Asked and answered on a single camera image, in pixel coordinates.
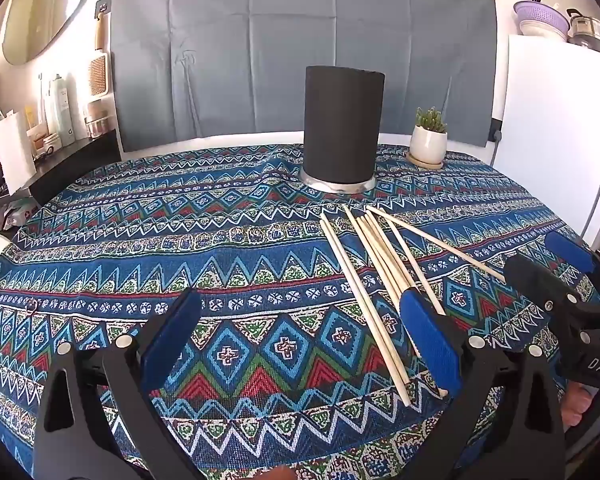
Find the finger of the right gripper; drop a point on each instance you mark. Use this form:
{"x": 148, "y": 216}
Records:
{"x": 540, "y": 286}
{"x": 576, "y": 254}

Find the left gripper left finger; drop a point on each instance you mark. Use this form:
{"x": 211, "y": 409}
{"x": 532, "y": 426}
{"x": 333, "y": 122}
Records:
{"x": 73, "y": 439}

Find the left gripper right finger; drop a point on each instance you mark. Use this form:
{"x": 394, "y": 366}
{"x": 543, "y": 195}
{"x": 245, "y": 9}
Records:
{"x": 525, "y": 441}

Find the wooden chopstick six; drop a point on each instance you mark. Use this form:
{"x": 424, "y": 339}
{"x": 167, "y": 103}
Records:
{"x": 403, "y": 278}

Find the wooden chopstick two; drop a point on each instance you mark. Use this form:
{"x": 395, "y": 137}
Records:
{"x": 373, "y": 259}

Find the wooden chopstick three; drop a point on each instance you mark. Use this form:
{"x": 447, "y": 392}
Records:
{"x": 434, "y": 240}

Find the wooden chopstick four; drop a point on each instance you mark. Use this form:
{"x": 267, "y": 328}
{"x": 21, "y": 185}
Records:
{"x": 418, "y": 271}

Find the wooden chopstick one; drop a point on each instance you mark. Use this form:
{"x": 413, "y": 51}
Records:
{"x": 377, "y": 328}

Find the person's right hand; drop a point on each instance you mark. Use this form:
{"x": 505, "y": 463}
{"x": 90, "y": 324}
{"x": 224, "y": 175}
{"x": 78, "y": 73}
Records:
{"x": 575, "y": 402}

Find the white refrigerator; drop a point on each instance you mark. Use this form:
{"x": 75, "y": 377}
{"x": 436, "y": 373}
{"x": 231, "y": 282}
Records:
{"x": 551, "y": 129}

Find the wooden plant saucer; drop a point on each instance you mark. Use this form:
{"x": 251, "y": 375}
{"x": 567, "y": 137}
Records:
{"x": 421, "y": 164}

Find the small cactus white pot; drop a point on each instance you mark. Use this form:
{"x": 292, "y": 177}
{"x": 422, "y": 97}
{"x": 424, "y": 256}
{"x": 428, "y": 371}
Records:
{"x": 429, "y": 138}

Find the patterned blue tablecloth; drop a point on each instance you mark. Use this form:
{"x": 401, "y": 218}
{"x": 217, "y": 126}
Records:
{"x": 282, "y": 368}

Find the steel cooking pot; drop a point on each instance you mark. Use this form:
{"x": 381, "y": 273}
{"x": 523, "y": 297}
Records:
{"x": 584, "y": 30}

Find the purple colander basket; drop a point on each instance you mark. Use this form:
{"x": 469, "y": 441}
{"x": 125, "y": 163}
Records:
{"x": 538, "y": 19}

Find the black cylindrical utensil holder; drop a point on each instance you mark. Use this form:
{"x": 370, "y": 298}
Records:
{"x": 342, "y": 113}

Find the white box on shelf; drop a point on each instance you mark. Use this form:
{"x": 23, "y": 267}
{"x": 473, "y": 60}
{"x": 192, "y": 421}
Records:
{"x": 15, "y": 152}

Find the white spray bottle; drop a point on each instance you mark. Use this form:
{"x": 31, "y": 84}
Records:
{"x": 62, "y": 113}

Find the grey cloth backdrop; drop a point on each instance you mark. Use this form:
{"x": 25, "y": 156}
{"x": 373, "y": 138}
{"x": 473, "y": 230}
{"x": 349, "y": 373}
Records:
{"x": 187, "y": 69}

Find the round wall mirror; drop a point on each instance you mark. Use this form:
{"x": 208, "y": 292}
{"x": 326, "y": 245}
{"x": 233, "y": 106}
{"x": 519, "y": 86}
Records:
{"x": 31, "y": 25}

